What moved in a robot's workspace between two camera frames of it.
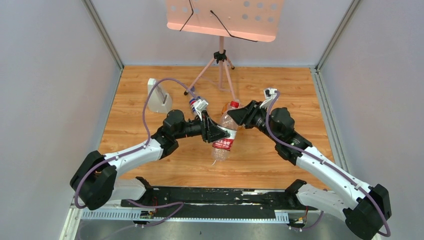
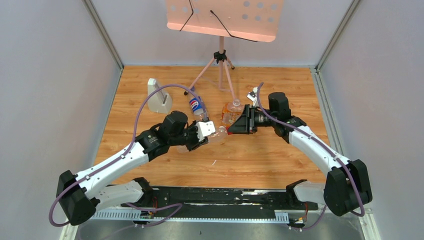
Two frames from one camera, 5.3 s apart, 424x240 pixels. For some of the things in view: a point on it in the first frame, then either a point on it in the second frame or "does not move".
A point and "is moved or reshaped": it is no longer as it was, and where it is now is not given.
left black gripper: (205, 128) to (193, 140)
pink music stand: (258, 20) does not move
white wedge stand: (159, 100) does not move
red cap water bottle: (220, 150) is moved or reshaped
